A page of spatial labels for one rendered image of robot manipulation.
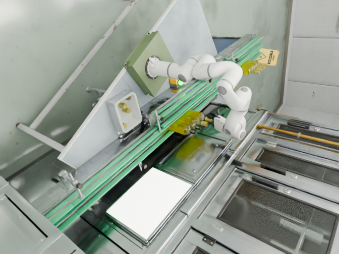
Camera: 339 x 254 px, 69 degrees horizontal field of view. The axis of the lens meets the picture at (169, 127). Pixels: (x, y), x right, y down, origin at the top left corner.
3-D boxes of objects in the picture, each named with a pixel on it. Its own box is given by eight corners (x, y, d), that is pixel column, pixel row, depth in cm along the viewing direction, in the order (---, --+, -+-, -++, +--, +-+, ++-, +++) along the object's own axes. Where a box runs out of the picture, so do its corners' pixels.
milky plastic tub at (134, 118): (115, 131, 162) (124, 134, 157) (105, 101, 150) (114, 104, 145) (133, 118, 173) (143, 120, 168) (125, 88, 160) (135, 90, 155)
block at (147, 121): (143, 125, 173) (150, 127, 169) (139, 114, 168) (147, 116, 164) (146, 122, 175) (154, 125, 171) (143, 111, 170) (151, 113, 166)
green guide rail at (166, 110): (153, 116, 168) (162, 118, 163) (152, 115, 167) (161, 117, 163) (256, 37, 273) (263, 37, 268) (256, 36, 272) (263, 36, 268)
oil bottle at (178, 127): (163, 128, 181) (187, 136, 169) (162, 122, 178) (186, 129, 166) (168, 124, 185) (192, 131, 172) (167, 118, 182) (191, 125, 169)
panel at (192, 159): (104, 215, 140) (147, 246, 120) (102, 212, 139) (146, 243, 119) (192, 131, 194) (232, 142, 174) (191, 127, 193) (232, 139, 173)
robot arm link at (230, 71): (203, 71, 129) (226, 69, 118) (216, 56, 135) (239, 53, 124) (212, 92, 136) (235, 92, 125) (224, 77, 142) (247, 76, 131)
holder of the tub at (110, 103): (117, 137, 166) (125, 140, 161) (105, 101, 151) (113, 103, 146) (135, 124, 176) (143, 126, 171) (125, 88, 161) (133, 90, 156)
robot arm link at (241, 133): (236, 125, 147) (247, 116, 150) (223, 119, 155) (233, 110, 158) (239, 142, 156) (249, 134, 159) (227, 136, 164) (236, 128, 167)
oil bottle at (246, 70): (229, 73, 244) (258, 76, 227) (229, 67, 241) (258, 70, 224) (232, 70, 247) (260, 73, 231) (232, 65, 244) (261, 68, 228)
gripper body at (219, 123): (232, 131, 169) (219, 125, 177) (231, 119, 163) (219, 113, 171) (224, 136, 165) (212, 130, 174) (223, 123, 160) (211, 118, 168)
